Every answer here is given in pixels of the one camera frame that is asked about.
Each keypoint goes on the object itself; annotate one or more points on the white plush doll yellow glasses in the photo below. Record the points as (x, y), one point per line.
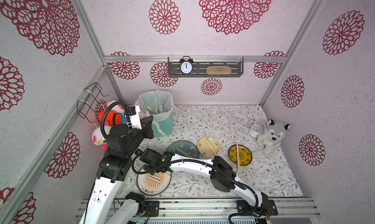
(98, 138)

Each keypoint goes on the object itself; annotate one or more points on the grey wall shelf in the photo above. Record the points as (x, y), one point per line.
(199, 68)

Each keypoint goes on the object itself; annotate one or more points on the green trash bin with bag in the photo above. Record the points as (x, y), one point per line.
(160, 105)

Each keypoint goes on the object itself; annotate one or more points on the grey husky plush dog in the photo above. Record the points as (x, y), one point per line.
(271, 137)

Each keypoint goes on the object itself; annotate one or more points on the black wire wall basket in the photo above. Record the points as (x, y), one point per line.
(90, 106)

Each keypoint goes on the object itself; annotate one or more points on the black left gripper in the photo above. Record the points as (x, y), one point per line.
(146, 126)

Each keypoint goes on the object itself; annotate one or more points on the white pink plush doll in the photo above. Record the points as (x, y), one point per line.
(117, 108)

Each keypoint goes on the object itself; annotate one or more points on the black alarm clock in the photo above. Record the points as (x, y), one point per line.
(186, 65)

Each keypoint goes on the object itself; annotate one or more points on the wooden brush on shelf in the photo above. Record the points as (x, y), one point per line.
(218, 70)

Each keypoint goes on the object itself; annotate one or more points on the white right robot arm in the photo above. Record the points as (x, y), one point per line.
(221, 174)

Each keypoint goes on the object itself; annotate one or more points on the white orange patterned plate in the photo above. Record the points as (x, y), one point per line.
(153, 185)

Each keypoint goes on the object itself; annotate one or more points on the small white round timer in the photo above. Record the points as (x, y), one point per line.
(255, 130)

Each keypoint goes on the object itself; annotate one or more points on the cream round plate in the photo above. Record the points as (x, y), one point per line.
(205, 150)

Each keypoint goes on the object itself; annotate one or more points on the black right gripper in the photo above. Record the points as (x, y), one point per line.
(143, 155)

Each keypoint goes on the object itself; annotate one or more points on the dark green glass plate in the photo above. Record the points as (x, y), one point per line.
(186, 146)

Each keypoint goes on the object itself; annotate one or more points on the red orange plush toy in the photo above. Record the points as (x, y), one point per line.
(109, 119)

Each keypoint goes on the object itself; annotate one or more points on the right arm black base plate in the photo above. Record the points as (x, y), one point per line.
(265, 209)

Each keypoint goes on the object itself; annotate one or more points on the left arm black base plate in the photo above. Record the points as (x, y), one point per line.
(150, 210)

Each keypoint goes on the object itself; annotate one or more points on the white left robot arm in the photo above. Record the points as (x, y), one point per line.
(122, 141)

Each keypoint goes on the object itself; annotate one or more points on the yellow patterned plate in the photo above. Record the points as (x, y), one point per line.
(244, 154)

